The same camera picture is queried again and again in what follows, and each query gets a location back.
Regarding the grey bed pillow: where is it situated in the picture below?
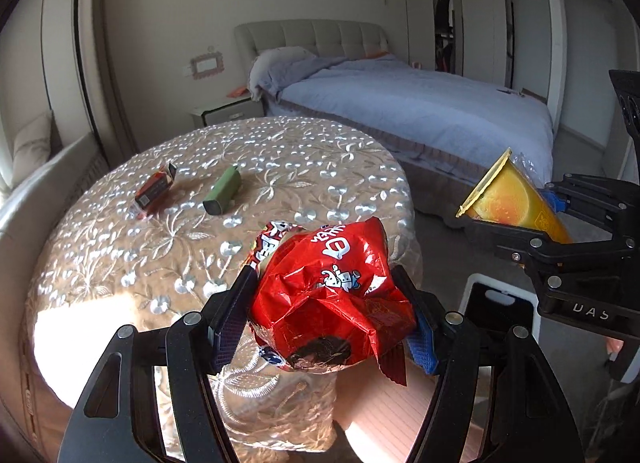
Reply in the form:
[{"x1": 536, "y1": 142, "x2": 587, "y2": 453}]
[{"x1": 249, "y1": 46, "x2": 317, "y2": 101}]

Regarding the yellow orange snack bag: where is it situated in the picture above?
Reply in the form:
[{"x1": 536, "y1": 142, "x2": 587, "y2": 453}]
[{"x1": 456, "y1": 147, "x2": 573, "y2": 244}]

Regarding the white nightstand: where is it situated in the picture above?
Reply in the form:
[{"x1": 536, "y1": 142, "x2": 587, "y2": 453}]
[{"x1": 189, "y1": 96, "x2": 266, "y2": 129}]

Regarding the beige sofa with cushion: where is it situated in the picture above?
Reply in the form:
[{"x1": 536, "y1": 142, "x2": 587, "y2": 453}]
[{"x1": 0, "y1": 130, "x2": 108, "y2": 244}]

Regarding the person's right hand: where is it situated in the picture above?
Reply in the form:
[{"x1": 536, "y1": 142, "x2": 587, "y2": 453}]
[{"x1": 602, "y1": 335, "x2": 626, "y2": 360}]

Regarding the green cardboard box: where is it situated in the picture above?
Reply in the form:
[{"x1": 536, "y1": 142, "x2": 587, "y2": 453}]
[{"x1": 202, "y1": 166, "x2": 242, "y2": 215}]

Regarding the framed wall switch panel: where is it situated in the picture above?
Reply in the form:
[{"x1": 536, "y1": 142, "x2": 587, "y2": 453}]
[{"x1": 189, "y1": 46, "x2": 224, "y2": 79}]

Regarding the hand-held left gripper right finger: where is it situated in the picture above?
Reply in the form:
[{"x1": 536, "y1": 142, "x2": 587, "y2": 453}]
[{"x1": 394, "y1": 265, "x2": 583, "y2": 463}]

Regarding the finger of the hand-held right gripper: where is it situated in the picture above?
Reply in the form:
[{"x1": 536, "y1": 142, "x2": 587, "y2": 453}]
[
  {"x1": 465, "y1": 220, "x2": 633, "y2": 295},
  {"x1": 540, "y1": 173, "x2": 633, "y2": 240}
]

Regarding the beige upholstered bed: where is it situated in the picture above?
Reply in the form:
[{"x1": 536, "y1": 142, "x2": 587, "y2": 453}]
[{"x1": 234, "y1": 20, "x2": 556, "y2": 209}]

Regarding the white door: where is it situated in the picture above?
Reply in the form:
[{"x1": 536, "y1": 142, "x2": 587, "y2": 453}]
[{"x1": 547, "y1": 0, "x2": 623, "y2": 144}]

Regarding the white trash bin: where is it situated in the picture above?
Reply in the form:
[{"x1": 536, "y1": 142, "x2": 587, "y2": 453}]
[{"x1": 459, "y1": 273, "x2": 543, "y2": 344}]

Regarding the grey-blue duvet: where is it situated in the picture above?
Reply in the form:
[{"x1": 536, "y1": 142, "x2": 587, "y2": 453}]
[{"x1": 250, "y1": 56, "x2": 555, "y2": 184}]

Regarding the round table with floral cloth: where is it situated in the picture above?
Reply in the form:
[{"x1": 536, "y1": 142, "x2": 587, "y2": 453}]
[{"x1": 22, "y1": 116, "x2": 423, "y2": 463}]

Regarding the beige throw pillow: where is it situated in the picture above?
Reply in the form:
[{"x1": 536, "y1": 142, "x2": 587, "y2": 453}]
[{"x1": 12, "y1": 110, "x2": 55, "y2": 166}]

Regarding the beige wardrobe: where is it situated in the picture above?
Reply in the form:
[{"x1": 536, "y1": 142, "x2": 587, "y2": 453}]
[{"x1": 400, "y1": 0, "x2": 516, "y2": 89}]

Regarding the red snack bag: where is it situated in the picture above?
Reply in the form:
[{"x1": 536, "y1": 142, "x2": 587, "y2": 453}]
[{"x1": 247, "y1": 217, "x2": 418, "y2": 386}]

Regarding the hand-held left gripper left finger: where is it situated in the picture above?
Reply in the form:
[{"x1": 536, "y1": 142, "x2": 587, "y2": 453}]
[{"x1": 57, "y1": 267, "x2": 259, "y2": 463}]

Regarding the small red box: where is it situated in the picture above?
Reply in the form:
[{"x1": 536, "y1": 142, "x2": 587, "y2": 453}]
[{"x1": 134, "y1": 163, "x2": 178, "y2": 210}]

